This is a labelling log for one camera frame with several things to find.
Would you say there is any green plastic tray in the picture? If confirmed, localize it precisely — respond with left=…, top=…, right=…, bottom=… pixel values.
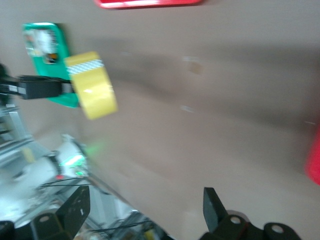
left=21, top=22, right=81, bottom=109

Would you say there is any yellowish clear tape roll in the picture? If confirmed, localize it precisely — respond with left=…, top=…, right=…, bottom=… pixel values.
left=64, top=51, right=119, bottom=120

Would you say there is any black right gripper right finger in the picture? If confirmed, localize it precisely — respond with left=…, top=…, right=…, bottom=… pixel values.
left=199, top=187, right=251, bottom=240

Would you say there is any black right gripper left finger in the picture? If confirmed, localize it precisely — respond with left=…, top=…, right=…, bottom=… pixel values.
left=29, top=185, right=91, bottom=240

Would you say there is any aluminium frame profile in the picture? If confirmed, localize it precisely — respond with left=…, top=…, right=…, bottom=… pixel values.
left=0, top=104, right=36, bottom=161

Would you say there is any empty red plastic tray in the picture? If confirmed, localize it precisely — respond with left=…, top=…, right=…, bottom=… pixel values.
left=304, top=133, right=320, bottom=186

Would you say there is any grey on-off switch box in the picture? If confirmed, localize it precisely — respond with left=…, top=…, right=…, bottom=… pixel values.
left=24, top=31, right=35, bottom=52

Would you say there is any brown paper patch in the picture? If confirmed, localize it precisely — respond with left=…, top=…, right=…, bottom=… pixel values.
left=188, top=62, right=204, bottom=75

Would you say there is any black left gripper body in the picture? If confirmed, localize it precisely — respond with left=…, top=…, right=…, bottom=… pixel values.
left=0, top=82, right=21, bottom=97

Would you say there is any white circuit breaker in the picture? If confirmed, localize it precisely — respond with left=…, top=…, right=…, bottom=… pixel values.
left=34, top=29, right=55, bottom=55

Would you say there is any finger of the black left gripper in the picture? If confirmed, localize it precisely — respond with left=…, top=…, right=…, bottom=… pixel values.
left=19, top=76, right=72, bottom=83
left=19, top=80, right=76, bottom=100

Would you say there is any red tray holding valves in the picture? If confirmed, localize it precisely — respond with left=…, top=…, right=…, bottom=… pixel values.
left=94, top=0, right=204, bottom=10

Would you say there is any black orange small transformer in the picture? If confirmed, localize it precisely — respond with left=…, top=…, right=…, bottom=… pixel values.
left=44, top=52, right=59, bottom=65

